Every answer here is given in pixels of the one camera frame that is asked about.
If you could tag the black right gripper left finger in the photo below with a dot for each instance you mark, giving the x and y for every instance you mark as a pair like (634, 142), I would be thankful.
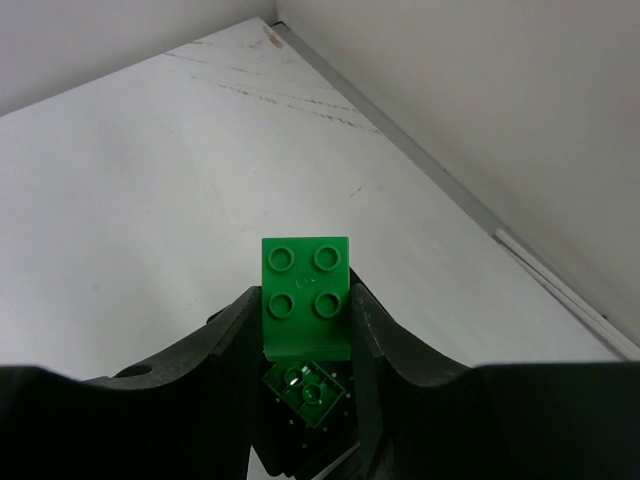
(185, 412)

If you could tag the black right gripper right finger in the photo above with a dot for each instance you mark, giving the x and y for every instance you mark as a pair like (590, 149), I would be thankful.
(423, 415)

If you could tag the green lime lego stack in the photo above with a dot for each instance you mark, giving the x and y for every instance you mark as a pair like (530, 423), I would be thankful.
(305, 298)

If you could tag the green lego brick in bin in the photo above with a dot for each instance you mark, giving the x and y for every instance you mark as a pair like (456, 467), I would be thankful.
(310, 391)

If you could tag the aluminium rail right side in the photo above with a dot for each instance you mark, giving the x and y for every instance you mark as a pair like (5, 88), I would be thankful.
(589, 315)

